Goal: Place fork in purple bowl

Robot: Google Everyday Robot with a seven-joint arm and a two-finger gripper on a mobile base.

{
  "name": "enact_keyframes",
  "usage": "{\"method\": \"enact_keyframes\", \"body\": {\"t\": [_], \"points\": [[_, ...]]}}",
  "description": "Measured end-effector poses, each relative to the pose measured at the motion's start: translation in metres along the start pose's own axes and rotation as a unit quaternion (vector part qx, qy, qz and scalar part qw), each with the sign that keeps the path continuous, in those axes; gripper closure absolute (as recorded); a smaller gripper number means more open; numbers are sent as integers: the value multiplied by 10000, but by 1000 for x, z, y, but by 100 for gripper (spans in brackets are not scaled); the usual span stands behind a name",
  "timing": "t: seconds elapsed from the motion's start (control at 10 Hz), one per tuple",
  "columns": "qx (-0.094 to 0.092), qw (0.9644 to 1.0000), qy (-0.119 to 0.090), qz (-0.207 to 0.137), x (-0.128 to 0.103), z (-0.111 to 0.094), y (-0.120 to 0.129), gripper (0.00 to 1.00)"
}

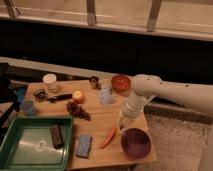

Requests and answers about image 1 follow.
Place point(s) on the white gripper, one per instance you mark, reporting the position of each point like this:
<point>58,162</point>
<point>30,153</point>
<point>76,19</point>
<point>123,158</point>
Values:
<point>127,114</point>

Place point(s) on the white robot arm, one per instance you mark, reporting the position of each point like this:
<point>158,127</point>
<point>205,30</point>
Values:
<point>145,87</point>

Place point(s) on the orange bowl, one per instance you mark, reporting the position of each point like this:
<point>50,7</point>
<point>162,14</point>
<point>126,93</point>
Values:
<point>120,83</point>

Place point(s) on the purple bowl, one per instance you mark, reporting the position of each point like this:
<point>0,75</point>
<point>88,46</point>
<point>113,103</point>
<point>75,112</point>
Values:
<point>135,143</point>

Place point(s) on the wooden board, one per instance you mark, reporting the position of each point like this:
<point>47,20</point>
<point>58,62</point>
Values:
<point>102,119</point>

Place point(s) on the small metal can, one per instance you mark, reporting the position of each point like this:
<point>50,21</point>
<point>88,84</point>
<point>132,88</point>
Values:
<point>94,82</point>

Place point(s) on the yellow apple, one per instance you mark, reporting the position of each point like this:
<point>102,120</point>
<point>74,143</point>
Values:
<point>78,96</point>

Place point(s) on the bunch of dark grapes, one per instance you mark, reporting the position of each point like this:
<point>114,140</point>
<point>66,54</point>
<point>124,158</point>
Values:
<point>77,111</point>

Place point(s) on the blue sponge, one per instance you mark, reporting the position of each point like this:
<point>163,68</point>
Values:
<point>84,146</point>

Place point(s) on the dark brown bar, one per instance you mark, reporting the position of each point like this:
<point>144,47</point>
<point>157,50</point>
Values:
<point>56,136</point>

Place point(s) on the white cup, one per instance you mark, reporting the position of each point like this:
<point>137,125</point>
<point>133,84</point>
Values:
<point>50,80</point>

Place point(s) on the small black object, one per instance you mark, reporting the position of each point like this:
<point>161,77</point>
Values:
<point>40,95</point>

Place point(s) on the blue cup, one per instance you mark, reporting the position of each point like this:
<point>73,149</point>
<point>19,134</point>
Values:
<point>28,107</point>

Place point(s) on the green plastic tray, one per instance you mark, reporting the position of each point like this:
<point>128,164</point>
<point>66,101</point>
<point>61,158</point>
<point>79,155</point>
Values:
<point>28,145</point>

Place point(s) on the black handled fork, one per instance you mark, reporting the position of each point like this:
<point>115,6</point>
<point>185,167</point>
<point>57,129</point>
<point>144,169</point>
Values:
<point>59,98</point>

